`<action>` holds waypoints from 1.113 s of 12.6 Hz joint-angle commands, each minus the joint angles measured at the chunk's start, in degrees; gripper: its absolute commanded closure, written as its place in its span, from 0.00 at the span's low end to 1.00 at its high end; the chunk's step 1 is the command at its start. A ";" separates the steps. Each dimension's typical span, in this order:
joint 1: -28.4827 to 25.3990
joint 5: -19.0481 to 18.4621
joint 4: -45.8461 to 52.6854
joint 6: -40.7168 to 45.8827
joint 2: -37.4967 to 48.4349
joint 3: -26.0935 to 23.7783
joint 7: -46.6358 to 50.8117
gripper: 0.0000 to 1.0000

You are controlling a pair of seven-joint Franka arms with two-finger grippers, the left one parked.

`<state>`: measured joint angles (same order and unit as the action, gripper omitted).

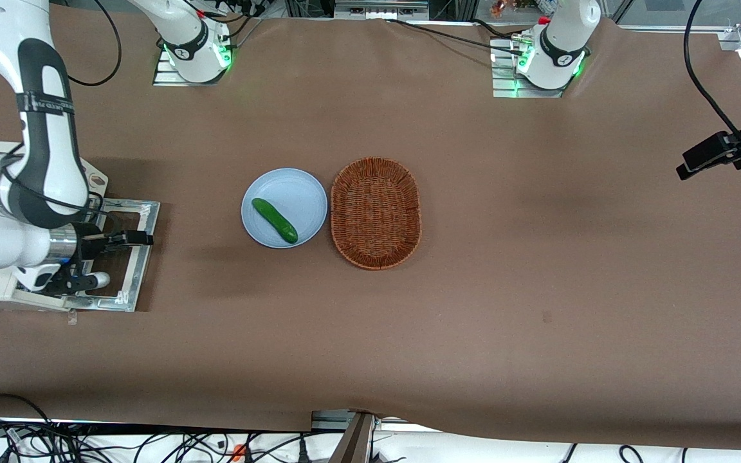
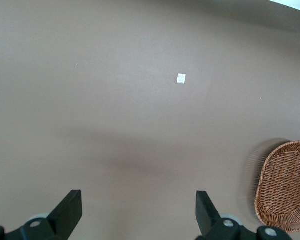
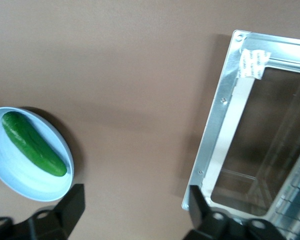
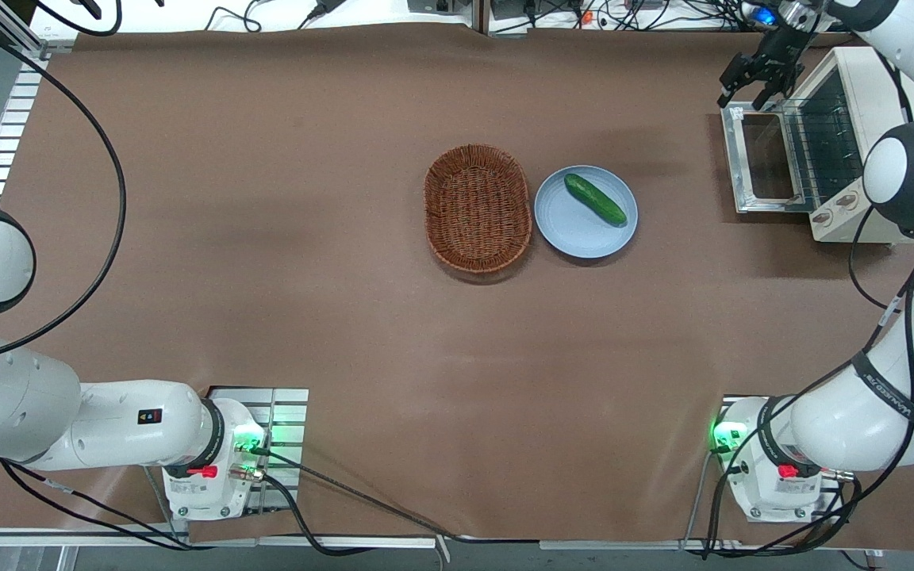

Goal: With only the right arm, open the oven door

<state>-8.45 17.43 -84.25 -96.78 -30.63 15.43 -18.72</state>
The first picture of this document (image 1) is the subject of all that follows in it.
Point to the brown wicker basket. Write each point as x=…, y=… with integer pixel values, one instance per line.
x=375, y=215

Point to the round oven knob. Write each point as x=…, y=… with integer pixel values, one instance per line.
x=96, y=181

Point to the aluminium right arm base plate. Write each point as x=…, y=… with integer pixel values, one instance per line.
x=164, y=77

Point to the clear tape piece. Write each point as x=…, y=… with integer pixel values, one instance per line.
x=73, y=317

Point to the green cucumber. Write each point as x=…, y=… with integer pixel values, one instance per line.
x=274, y=220

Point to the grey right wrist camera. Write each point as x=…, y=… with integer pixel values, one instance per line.
x=97, y=280

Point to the aluminium left arm base plate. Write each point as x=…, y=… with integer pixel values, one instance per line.
x=504, y=87

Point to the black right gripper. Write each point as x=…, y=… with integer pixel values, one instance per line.
x=90, y=244

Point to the grey camera stand post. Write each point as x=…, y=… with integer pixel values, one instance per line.
x=357, y=440

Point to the aluminium frame beam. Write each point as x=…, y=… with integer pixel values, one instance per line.
x=380, y=9

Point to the light blue plate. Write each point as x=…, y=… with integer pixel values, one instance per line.
x=293, y=193

